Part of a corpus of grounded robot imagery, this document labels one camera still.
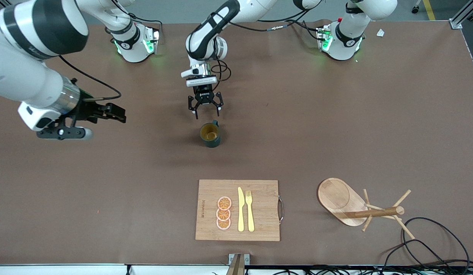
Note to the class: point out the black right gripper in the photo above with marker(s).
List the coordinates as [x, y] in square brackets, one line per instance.
[86, 108]

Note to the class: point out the wooden mug tree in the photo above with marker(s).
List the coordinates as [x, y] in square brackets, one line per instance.
[336, 194]

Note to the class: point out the aluminium camera post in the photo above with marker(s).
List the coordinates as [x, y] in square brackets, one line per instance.
[236, 261]

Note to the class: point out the orange slice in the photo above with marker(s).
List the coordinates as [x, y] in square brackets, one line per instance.
[224, 203]

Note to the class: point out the small white paper tag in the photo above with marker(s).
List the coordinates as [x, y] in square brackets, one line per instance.
[380, 33]

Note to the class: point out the yellow fork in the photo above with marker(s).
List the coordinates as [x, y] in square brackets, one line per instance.
[250, 217]

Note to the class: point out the wooden cutting board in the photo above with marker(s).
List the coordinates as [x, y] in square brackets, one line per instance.
[263, 206]

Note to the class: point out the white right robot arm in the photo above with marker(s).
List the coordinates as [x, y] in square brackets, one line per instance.
[22, 76]

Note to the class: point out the brown table mat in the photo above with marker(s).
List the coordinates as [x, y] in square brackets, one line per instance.
[144, 172]

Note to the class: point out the aluminium frame profile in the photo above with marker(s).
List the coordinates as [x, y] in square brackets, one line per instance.
[465, 15]

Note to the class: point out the yellow knife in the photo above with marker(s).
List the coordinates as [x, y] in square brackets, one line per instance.
[240, 214]

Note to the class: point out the black caster wheel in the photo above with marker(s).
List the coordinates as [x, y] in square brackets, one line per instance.
[416, 8]

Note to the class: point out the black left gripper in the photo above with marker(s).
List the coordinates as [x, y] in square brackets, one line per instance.
[204, 94]

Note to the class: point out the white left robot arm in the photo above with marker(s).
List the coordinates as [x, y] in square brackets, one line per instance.
[347, 38]

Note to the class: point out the dark green cup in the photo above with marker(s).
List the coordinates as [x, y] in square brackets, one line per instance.
[211, 141]

